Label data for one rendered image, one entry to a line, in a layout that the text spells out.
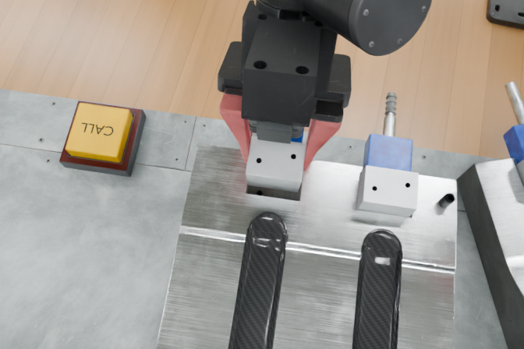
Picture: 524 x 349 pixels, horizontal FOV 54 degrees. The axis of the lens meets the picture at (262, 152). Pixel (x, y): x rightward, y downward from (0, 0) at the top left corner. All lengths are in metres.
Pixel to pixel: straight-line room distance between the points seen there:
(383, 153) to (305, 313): 0.17
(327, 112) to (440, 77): 0.32
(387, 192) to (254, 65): 0.22
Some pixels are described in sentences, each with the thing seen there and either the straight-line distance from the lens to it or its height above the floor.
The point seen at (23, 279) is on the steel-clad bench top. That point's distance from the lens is 0.63.
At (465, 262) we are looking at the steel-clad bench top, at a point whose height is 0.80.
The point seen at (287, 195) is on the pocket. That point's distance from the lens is 0.53.
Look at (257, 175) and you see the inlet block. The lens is 0.45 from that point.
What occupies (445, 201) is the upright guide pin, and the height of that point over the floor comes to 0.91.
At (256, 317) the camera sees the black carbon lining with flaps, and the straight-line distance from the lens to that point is 0.49.
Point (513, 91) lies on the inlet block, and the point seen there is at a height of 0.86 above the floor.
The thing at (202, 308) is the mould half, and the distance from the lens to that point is 0.49.
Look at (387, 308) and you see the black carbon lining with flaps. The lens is 0.50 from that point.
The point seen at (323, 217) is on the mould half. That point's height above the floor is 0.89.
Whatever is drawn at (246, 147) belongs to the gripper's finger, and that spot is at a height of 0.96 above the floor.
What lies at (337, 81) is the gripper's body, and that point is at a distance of 0.40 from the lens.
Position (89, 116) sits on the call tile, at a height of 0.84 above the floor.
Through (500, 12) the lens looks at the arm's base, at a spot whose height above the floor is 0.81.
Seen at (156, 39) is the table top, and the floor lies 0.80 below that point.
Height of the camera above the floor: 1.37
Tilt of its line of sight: 68 degrees down
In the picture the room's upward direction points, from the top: 1 degrees clockwise
